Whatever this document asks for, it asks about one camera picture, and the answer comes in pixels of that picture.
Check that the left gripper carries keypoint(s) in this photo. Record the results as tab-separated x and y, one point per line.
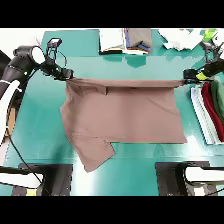
62	73

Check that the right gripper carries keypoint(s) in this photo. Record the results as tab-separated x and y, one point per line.
190	75

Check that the brown T-shirt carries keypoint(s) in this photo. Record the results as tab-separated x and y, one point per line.
126	113

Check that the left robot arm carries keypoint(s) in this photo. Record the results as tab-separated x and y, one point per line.
20	65

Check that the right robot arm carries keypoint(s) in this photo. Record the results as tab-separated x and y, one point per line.
215	67

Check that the green garment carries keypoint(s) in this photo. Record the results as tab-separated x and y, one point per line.
219	98

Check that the red garment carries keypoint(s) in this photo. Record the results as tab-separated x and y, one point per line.
210	106

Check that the heap of clothes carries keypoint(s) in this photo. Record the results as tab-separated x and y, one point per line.
181	38

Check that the white striped garment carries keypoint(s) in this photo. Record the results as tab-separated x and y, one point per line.
204	116

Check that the grey garment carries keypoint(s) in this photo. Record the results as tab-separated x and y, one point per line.
139	37

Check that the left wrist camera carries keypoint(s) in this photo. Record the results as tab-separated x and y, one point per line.
54	44

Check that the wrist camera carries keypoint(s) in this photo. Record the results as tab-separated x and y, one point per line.
54	44
209	50

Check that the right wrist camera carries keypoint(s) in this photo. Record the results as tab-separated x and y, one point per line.
209	50

